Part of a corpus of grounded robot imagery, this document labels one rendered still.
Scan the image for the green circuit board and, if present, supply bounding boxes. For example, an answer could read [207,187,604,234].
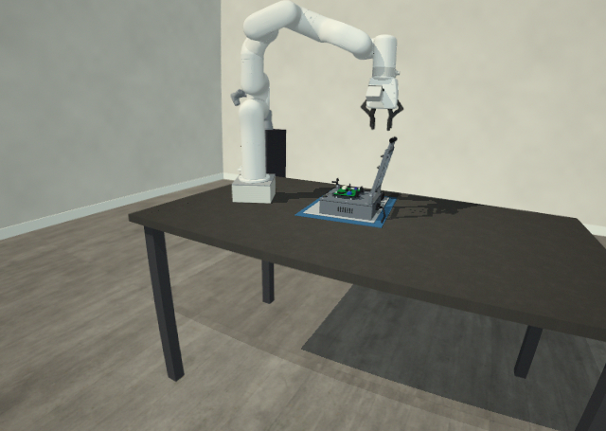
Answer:
[333,186,360,196]

